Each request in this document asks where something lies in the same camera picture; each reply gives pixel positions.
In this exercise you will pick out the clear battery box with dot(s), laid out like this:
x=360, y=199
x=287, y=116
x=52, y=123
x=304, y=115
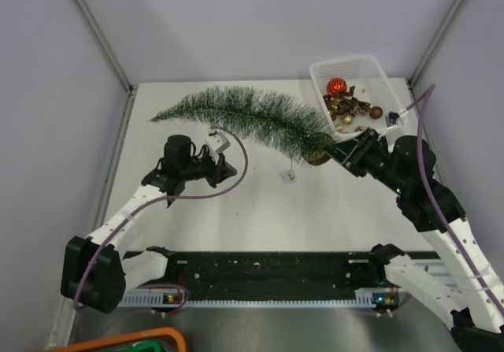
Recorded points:
x=288, y=176

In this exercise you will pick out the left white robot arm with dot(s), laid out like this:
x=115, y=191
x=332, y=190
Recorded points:
x=96, y=270

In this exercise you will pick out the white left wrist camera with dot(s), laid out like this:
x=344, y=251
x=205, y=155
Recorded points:
x=217, y=142

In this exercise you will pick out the small green christmas tree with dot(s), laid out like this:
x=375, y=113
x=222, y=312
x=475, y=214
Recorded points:
x=276, y=120

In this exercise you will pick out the orange bin rim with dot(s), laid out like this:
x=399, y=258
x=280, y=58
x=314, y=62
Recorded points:
x=167, y=334

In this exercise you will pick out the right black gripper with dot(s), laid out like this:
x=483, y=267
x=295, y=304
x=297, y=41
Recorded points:
x=351, y=152

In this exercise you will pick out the red glitter bauble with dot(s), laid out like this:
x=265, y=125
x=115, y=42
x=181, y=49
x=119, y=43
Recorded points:
x=336, y=86

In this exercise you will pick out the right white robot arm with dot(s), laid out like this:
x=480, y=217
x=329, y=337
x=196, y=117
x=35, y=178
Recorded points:
x=473, y=310

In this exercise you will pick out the brown ribbon bow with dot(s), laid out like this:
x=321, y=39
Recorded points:
x=344, y=103

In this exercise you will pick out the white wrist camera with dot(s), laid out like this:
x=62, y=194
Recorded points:
x=217, y=142
x=396, y=119

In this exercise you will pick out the brown bauble right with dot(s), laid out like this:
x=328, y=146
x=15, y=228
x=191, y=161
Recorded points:
x=376, y=112

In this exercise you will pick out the green bin lid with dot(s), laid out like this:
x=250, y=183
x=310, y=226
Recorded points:
x=153, y=345

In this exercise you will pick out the white plastic basket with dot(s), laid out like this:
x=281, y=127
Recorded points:
x=371, y=86

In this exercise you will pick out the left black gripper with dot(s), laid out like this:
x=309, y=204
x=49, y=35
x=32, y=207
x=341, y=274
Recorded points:
x=219, y=172

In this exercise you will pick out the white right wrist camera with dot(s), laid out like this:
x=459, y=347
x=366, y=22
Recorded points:
x=396, y=119

